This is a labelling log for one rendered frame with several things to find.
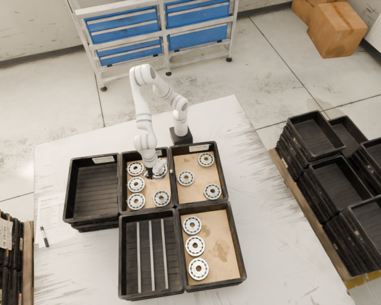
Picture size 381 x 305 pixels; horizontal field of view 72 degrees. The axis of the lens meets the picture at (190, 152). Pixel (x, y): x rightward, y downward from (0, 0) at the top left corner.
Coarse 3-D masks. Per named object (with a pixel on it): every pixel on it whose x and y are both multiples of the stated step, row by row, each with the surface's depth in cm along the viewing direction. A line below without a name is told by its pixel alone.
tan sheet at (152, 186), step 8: (128, 176) 162; (168, 176) 162; (152, 184) 159; (160, 184) 159; (168, 184) 159; (128, 192) 156; (144, 192) 156; (152, 192) 156; (152, 200) 154; (128, 208) 151; (144, 208) 151
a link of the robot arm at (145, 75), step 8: (144, 64) 118; (136, 72) 117; (144, 72) 116; (152, 72) 119; (144, 80) 118; (152, 80) 120; (160, 80) 128; (152, 88) 136; (160, 88) 130; (168, 88) 136; (160, 96) 137
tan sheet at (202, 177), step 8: (208, 152) 171; (176, 160) 168; (184, 160) 168; (192, 160) 168; (176, 168) 165; (184, 168) 165; (192, 168) 165; (200, 168) 164; (216, 168) 164; (176, 176) 162; (200, 176) 161; (208, 176) 161; (216, 176) 161; (200, 184) 159; (208, 184) 158; (216, 184) 158; (184, 192) 156; (192, 192) 156; (200, 192) 156; (184, 200) 153; (192, 200) 153; (200, 200) 153
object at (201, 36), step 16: (192, 0) 268; (208, 0) 271; (224, 0) 278; (176, 16) 276; (192, 16) 281; (208, 16) 287; (224, 16) 293; (192, 32) 296; (208, 32) 303; (224, 32) 310; (176, 48) 308
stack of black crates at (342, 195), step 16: (336, 160) 212; (304, 176) 216; (320, 176) 210; (336, 176) 210; (352, 176) 202; (304, 192) 223; (320, 192) 200; (336, 192) 202; (352, 192) 202; (368, 192) 191; (320, 208) 207; (336, 208) 185
